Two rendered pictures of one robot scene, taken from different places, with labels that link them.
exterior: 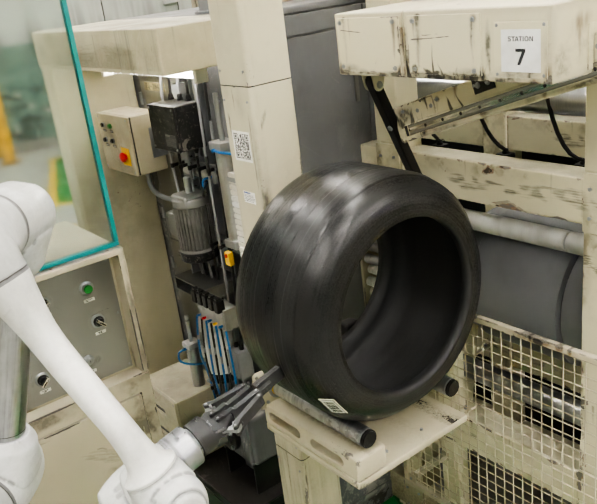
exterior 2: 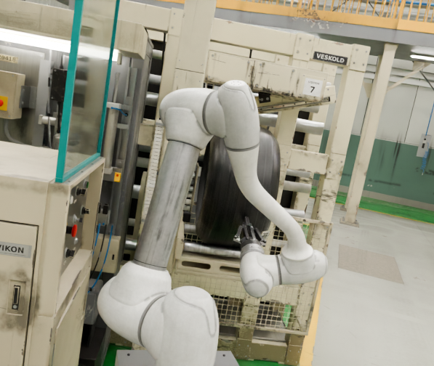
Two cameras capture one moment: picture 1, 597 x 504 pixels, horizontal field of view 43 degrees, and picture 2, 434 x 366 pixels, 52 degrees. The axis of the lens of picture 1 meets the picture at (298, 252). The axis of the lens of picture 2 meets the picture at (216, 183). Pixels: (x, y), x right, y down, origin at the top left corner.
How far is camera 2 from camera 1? 186 cm
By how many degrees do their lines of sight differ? 59
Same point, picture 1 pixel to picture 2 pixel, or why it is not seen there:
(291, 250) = (262, 155)
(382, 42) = (239, 70)
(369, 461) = not seen: hidden behind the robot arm
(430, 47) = (268, 78)
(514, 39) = (311, 82)
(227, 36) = (195, 43)
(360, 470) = not seen: hidden behind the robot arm
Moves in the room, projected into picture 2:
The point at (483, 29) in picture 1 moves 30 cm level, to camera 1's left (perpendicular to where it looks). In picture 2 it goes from (296, 75) to (272, 65)
